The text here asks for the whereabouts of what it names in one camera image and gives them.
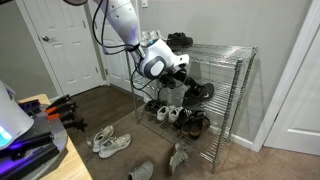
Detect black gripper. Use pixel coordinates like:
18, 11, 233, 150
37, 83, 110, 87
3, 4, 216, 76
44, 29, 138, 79
159, 68, 198, 89

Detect black sneaker rack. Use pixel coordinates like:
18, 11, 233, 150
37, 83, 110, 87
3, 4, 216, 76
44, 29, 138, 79
182, 83, 214, 108
167, 32, 193, 52

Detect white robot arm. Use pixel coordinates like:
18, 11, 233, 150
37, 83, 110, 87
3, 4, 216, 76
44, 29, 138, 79
92, 0, 198, 88

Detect black sneaker top rack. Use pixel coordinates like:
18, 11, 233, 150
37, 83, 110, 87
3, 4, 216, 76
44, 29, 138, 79
167, 32, 193, 52

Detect dark shoe bottom rack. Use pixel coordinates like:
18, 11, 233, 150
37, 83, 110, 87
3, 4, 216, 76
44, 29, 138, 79
144, 100, 167, 114

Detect white sneaker bottom rack front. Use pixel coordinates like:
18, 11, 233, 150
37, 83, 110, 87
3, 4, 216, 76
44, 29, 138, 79
157, 106, 170, 121

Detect white sneaker rack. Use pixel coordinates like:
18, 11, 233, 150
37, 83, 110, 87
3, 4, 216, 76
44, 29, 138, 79
157, 106, 170, 121
168, 107, 182, 123

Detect white sneaker bottom rack rear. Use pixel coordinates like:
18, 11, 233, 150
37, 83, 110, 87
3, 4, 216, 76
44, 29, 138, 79
168, 107, 182, 123

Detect white sneaker top back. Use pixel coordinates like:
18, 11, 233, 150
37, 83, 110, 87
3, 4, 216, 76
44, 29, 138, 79
140, 30, 162, 47

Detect brown shoes bottom rack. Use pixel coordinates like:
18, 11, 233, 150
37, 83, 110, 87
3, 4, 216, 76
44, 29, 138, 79
181, 110, 211, 140

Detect grey sneaker floor near rack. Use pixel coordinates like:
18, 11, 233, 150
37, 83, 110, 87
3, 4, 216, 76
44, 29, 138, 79
169, 143, 189, 175

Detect grey sneaker floor middle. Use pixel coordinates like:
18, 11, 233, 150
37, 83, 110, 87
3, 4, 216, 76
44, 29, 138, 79
98, 133, 132, 159

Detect grey sneaker beside floor pair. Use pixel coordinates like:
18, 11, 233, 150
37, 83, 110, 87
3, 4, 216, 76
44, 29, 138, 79
92, 125, 114, 153

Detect grey sneaker floor front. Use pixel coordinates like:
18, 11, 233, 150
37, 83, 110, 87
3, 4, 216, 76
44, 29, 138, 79
128, 161, 153, 180

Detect black orange clamps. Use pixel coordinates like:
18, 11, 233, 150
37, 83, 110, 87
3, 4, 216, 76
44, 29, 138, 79
44, 94, 88, 132

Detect white panel door left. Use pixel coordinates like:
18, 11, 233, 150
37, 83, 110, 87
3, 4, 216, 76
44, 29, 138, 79
16, 0, 107, 96

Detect white door right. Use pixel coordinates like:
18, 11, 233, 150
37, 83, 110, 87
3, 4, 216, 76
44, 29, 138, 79
251, 0, 320, 155

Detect silver wire shoe rack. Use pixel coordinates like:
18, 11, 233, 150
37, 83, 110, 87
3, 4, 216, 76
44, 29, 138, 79
134, 44, 257, 167

